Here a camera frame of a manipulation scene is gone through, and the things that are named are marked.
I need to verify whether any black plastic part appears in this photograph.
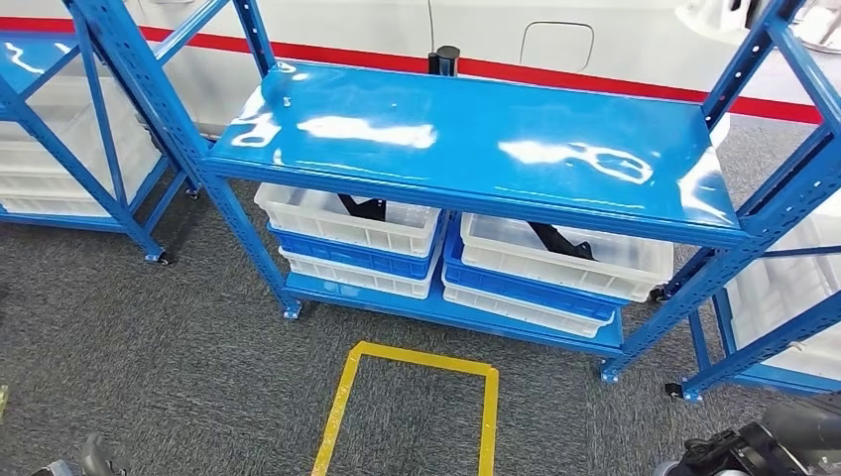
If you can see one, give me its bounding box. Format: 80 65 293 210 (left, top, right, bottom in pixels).
337 192 388 223
527 221 597 263

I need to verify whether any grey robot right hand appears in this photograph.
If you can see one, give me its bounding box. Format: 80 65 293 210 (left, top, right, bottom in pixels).
761 401 841 476

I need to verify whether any yellow floor tape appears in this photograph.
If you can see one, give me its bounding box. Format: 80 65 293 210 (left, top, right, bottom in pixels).
309 340 501 476

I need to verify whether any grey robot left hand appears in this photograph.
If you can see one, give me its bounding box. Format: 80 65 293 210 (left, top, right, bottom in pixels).
29 433 131 476

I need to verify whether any blue white plastic crate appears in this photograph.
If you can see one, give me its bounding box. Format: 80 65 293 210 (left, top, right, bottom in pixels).
267 221 444 282

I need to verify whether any blue metal shelf rack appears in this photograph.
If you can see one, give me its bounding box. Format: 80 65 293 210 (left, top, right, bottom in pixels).
61 0 841 386
663 13 841 404
0 0 199 267

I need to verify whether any black clip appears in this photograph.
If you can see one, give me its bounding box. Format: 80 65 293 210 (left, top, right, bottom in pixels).
426 44 462 78

